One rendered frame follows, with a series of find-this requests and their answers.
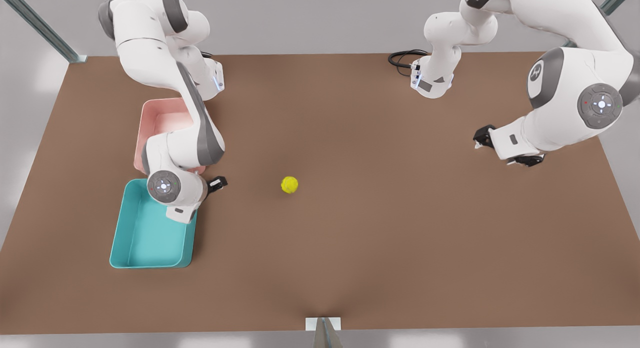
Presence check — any teal plastic tray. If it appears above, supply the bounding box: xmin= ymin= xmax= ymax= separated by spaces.
xmin=109 ymin=178 xmax=198 ymax=269

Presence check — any pink plastic tray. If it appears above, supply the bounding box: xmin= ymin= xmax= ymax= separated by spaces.
xmin=133 ymin=98 xmax=207 ymax=175

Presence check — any black cable loop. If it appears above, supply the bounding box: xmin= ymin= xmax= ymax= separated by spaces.
xmin=388 ymin=50 xmax=430 ymax=77

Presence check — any silver frame post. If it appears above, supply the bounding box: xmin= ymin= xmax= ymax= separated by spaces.
xmin=0 ymin=0 xmax=88 ymax=64
xmin=562 ymin=0 xmax=638 ymax=48
xmin=305 ymin=317 xmax=345 ymax=348

